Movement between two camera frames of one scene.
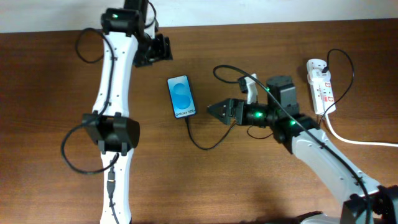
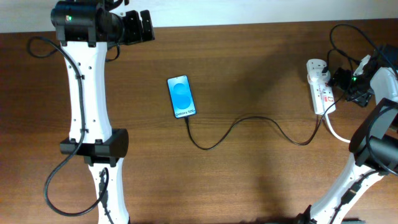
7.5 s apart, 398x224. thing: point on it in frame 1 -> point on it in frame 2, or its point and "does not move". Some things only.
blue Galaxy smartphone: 181,96 does not move
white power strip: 323,94 does not move
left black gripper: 163,52 -> 137,35
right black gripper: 236,111 -> 358,94
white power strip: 315,75 does not move
